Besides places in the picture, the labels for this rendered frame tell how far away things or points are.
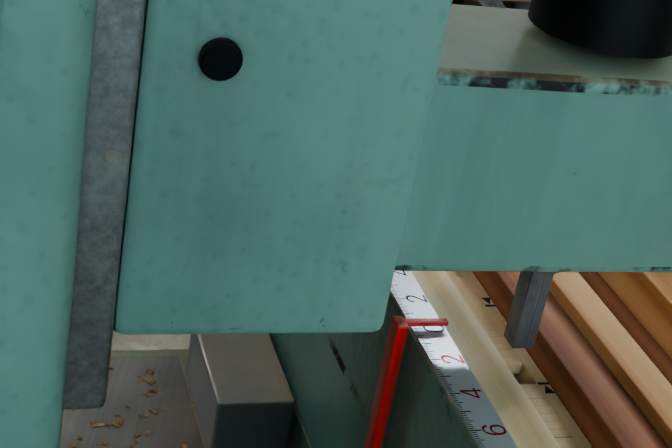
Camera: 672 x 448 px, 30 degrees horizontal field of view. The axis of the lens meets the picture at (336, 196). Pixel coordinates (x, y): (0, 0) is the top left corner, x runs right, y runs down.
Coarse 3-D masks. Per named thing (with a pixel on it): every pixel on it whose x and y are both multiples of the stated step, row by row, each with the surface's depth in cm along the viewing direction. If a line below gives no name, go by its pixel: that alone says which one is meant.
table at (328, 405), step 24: (288, 336) 61; (312, 336) 57; (288, 360) 61; (312, 360) 57; (336, 360) 54; (312, 384) 57; (336, 384) 54; (312, 408) 57; (336, 408) 54; (360, 408) 51; (312, 432) 57; (336, 432) 54; (360, 432) 51
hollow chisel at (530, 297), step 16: (528, 272) 46; (528, 288) 46; (544, 288) 46; (512, 304) 47; (528, 304) 46; (544, 304) 46; (512, 320) 47; (528, 320) 46; (512, 336) 47; (528, 336) 47
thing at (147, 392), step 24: (120, 360) 68; (144, 360) 68; (168, 360) 69; (120, 384) 66; (144, 384) 66; (168, 384) 67; (96, 408) 64; (120, 408) 64; (144, 408) 64; (168, 408) 65; (192, 408) 65; (72, 432) 62; (96, 432) 62; (120, 432) 62; (144, 432) 63; (168, 432) 63; (192, 432) 63
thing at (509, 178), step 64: (448, 64) 38; (512, 64) 39; (576, 64) 40; (640, 64) 41; (448, 128) 38; (512, 128) 39; (576, 128) 39; (640, 128) 40; (448, 192) 39; (512, 192) 40; (576, 192) 40; (640, 192) 41; (448, 256) 40; (512, 256) 41; (576, 256) 42; (640, 256) 42
